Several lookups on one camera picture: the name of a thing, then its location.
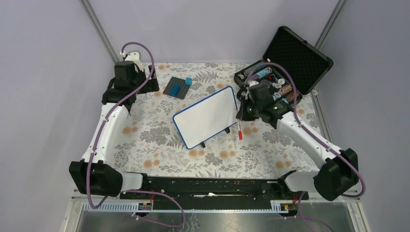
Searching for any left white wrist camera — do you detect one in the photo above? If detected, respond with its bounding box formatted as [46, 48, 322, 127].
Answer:
[123, 51, 143, 70]

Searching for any whiteboard wire stand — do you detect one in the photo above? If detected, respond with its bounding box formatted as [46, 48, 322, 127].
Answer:
[200, 127, 231, 148]

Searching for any dark grey lego baseplate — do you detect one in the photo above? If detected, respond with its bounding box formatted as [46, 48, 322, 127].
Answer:
[163, 77, 192, 100]

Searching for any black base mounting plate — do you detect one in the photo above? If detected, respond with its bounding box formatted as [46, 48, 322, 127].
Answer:
[120, 175, 309, 205]

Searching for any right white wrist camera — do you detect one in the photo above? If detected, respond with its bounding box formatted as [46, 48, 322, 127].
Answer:
[247, 80, 259, 88]

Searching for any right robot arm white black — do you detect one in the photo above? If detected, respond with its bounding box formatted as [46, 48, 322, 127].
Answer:
[236, 81, 364, 201]

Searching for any white slotted cable duct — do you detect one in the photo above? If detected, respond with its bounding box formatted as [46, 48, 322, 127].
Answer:
[96, 200, 297, 214]

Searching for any light blue cube block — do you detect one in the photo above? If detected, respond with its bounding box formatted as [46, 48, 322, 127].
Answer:
[185, 77, 192, 86]

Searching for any blue framed whiteboard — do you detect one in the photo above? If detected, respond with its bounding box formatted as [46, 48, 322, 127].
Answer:
[172, 86, 237, 149]

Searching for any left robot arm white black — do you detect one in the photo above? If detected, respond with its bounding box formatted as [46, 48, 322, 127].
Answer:
[69, 61, 160, 199]

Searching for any black poker chip case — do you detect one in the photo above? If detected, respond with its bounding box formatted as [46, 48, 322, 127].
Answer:
[234, 26, 333, 105]

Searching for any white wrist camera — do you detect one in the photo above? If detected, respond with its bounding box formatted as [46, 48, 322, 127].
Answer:
[123, 51, 143, 70]
[247, 80, 259, 88]

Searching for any blue lego brick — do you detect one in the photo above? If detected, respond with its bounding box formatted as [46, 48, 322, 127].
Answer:
[170, 85, 180, 97]

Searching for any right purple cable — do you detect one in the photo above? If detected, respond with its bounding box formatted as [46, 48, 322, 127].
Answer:
[245, 62, 366, 232]

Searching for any white marker pen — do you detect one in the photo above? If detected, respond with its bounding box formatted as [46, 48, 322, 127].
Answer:
[237, 119, 243, 141]

